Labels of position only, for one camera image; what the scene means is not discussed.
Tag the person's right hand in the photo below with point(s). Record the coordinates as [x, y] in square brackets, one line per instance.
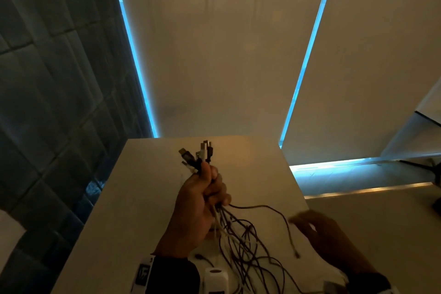
[330, 238]

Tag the person's left hand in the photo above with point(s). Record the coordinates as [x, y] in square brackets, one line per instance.
[193, 211]

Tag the window sill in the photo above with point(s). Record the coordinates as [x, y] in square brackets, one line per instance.
[355, 176]

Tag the white table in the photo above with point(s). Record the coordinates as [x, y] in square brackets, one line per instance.
[255, 159]

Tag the black tripod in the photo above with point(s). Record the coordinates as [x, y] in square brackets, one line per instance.
[437, 200]

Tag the white pillow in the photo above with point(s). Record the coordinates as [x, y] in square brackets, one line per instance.
[10, 235]

